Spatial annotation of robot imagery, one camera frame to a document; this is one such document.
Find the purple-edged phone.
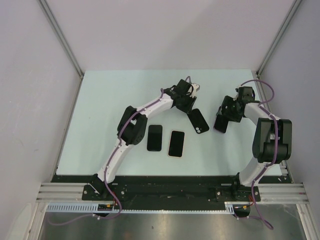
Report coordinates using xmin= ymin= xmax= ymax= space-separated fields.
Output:
xmin=213 ymin=114 xmax=229 ymax=134

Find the large black phone case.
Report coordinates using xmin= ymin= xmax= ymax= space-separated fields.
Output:
xmin=187 ymin=108 xmax=210 ymax=134

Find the teal-edged phone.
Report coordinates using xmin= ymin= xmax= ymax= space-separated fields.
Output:
xmin=168 ymin=130 xmax=185 ymax=157

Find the beige phone case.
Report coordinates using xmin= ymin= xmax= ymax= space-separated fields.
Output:
xmin=166 ymin=129 xmax=186 ymax=159

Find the white-edged black phone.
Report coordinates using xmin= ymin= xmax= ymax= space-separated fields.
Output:
xmin=147 ymin=125 xmax=163 ymax=150

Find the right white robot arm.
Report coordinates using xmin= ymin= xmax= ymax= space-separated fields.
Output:
xmin=213 ymin=86 xmax=292 ymax=192

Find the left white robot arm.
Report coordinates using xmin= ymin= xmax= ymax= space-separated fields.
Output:
xmin=89 ymin=76 xmax=200 ymax=197

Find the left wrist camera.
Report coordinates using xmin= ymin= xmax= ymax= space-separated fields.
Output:
xmin=188 ymin=83 xmax=200 ymax=98

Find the horizontal aluminium rail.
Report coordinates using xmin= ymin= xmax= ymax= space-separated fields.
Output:
xmin=36 ymin=183 xmax=309 ymax=204

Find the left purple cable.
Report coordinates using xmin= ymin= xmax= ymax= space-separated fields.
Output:
xmin=46 ymin=76 xmax=193 ymax=226

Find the right aluminium frame post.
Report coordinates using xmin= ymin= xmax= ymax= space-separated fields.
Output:
xmin=255 ymin=0 xmax=304 ymax=78

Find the aluminium frame post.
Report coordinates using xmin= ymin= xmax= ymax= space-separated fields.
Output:
xmin=37 ymin=0 xmax=85 ymax=80
xmin=255 ymin=0 xmax=304 ymax=78

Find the left aluminium frame post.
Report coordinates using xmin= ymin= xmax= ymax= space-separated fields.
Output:
xmin=37 ymin=0 xmax=85 ymax=80

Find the slotted cable duct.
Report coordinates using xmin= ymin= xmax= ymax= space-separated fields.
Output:
xmin=46 ymin=202 xmax=250 ymax=214

